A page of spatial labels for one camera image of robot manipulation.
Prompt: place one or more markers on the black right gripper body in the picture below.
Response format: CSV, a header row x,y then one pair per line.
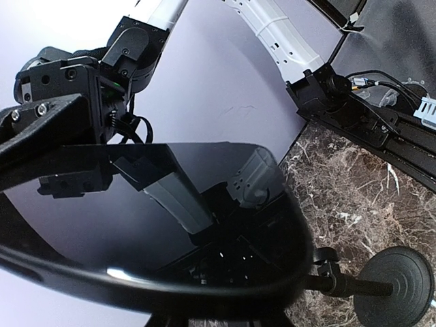
x,y
42,79

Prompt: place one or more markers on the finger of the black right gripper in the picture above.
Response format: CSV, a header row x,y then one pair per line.
x,y
38,126

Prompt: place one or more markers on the dark phone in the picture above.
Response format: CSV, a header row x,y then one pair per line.
x,y
196,229

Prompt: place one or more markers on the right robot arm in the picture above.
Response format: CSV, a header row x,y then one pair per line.
x,y
215,81

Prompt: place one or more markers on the black front tripod phone stand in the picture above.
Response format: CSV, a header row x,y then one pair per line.
x,y
394,288

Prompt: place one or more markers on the white cable duct strip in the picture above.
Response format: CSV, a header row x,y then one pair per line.
x,y
426,112

